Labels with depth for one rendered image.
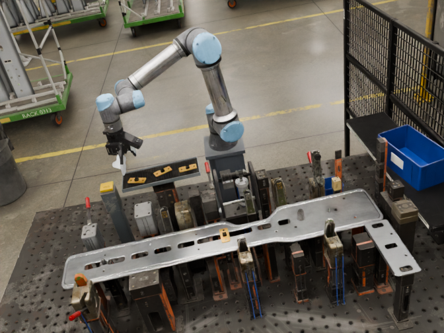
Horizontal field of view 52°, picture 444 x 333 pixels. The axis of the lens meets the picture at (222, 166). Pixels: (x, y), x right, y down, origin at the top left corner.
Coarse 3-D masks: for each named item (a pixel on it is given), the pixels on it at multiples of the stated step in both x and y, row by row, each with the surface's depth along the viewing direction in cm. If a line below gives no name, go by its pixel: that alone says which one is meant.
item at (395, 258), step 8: (368, 224) 187; (384, 224) 186; (368, 232) 184; (376, 232) 183; (384, 232) 182; (392, 232) 181; (376, 240) 179; (384, 240) 178; (392, 240) 178; (400, 240) 177; (384, 248) 175; (392, 248) 175; (400, 248) 174; (384, 256) 172; (392, 256) 171; (400, 256) 171; (408, 256) 170; (392, 264) 168; (400, 264) 168; (408, 264) 167; (416, 264) 167; (392, 272) 166; (400, 272) 165; (408, 272) 164
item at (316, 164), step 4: (312, 152) 198; (316, 152) 198; (312, 156) 198; (316, 156) 195; (320, 156) 196; (312, 160) 199; (316, 160) 200; (312, 164) 201; (316, 164) 201; (320, 164) 200; (316, 168) 202; (320, 168) 201; (316, 172) 203; (320, 172) 202; (316, 176) 204; (320, 176) 203; (320, 180) 204; (316, 184) 204
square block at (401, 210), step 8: (400, 200) 187; (408, 200) 187; (392, 208) 187; (400, 208) 183; (408, 208) 182; (416, 208) 182; (392, 216) 190; (400, 216) 182; (408, 216) 182; (416, 216) 183; (392, 224) 192; (400, 224) 184; (408, 224) 185; (400, 232) 187; (408, 232) 188; (408, 240) 191; (408, 248) 193
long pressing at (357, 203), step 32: (352, 192) 204; (224, 224) 201; (256, 224) 198; (288, 224) 195; (320, 224) 192; (352, 224) 189; (96, 256) 198; (128, 256) 195; (160, 256) 192; (192, 256) 189; (64, 288) 187
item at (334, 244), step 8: (328, 240) 177; (336, 240) 177; (328, 248) 177; (336, 248) 174; (328, 256) 182; (336, 256) 177; (328, 264) 182; (336, 264) 179; (328, 272) 188; (336, 272) 181; (328, 280) 191; (336, 280) 184; (328, 288) 193; (336, 288) 187; (328, 296) 196; (336, 296) 191; (328, 304) 194; (336, 304) 193; (344, 304) 192
